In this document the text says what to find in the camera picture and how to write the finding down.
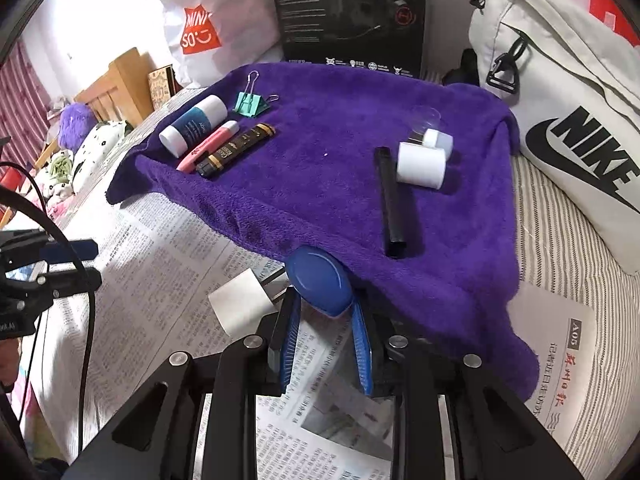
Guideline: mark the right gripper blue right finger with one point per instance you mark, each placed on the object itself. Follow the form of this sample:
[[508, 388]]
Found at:
[[369, 350]]

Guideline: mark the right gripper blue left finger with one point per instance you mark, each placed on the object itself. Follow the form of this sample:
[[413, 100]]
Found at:
[[282, 345]]

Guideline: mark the white wall charger plug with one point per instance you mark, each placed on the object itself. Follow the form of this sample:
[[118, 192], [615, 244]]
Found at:
[[242, 302]]

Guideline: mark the blue lid vaseline jar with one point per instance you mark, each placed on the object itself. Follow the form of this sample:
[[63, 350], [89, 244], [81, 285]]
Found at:
[[320, 279]]

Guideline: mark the black Horizon tube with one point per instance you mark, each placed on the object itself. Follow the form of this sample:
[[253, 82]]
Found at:
[[393, 229]]

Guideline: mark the black gold tube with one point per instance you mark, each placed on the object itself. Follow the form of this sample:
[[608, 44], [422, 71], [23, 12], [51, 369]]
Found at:
[[234, 149]]

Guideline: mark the pink tube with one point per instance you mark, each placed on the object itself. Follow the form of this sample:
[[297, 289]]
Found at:
[[214, 141]]

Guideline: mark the white USB lamp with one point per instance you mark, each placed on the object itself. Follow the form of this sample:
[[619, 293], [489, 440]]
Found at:
[[433, 138]]

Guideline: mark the white blue stick tube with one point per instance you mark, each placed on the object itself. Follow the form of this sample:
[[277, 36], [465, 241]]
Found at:
[[192, 127]]

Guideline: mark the green binder clip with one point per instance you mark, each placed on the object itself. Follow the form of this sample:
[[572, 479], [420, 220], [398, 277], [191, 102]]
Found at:
[[249, 103]]

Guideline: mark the clear plastic cap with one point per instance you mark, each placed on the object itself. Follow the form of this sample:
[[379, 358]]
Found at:
[[423, 118]]

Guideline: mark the person's left hand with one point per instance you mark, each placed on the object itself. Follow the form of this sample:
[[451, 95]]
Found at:
[[10, 357]]

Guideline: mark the purple towel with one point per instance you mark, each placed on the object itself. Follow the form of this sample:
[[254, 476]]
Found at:
[[315, 183]]

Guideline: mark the polka dot pillow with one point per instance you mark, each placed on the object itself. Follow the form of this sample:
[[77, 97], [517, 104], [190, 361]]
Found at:
[[98, 143]]

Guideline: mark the purple plush toy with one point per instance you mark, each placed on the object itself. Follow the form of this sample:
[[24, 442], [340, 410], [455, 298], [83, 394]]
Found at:
[[76, 121]]

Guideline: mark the wooden headboard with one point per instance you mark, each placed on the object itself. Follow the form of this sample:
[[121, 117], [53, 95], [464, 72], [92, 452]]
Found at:
[[122, 92]]

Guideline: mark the patterned notebook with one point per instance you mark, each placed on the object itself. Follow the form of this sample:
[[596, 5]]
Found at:
[[163, 85]]

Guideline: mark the white Miniso plastic bag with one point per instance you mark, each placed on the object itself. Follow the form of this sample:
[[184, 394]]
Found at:
[[207, 39]]

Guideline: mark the black headset box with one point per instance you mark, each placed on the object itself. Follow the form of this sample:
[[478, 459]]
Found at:
[[383, 35]]

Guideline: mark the white Nike bag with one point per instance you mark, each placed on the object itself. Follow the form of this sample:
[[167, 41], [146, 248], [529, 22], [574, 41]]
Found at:
[[573, 86]]

